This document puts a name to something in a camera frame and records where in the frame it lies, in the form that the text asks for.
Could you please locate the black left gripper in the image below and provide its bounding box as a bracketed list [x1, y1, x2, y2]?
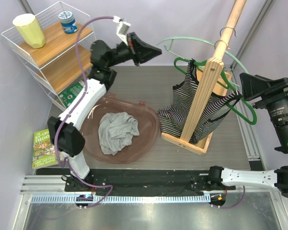
[107, 33, 162, 68]

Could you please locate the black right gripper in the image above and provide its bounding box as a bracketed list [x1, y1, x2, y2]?
[235, 72, 288, 149]

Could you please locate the mint green clothes hanger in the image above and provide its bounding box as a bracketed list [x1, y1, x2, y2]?
[156, 26, 251, 77]

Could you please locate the bright green clothes hanger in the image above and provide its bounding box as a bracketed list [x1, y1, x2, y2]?
[174, 57, 258, 125]

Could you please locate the black white striped top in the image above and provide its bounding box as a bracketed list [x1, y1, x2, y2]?
[157, 59, 242, 145]

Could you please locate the grey tank top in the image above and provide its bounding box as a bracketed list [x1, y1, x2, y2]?
[98, 112, 140, 155]

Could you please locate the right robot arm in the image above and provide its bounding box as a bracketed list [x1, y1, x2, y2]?
[207, 73, 288, 198]

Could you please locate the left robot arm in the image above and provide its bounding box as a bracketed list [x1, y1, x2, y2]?
[48, 32, 162, 191]

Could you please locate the wooden clothes rack stand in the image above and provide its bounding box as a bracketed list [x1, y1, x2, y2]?
[161, 0, 247, 156]

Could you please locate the blue lidded jar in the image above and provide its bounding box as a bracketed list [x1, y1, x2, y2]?
[58, 11, 78, 34]

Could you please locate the pink translucent basin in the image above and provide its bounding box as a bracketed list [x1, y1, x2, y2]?
[80, 94, 159, 164]

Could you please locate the green book on shelf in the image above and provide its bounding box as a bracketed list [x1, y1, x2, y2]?
[59, 80, 85, 108]

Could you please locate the yellow faceted cup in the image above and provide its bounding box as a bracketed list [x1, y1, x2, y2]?
[12, 13, 46, 49]

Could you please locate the green book on table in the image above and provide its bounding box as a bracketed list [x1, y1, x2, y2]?
[32, 129, 58, 169]

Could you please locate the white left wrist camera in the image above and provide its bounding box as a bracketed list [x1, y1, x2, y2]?
[113, 16, 131, 45]

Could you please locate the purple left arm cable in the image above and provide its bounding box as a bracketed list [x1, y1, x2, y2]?
[55, 16, 116, 209]

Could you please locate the white wire shelf unit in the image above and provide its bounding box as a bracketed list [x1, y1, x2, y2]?
[1, 1, 91, 111]

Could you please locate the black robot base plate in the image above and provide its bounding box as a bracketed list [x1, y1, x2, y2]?
[36, 168, 236, 197]

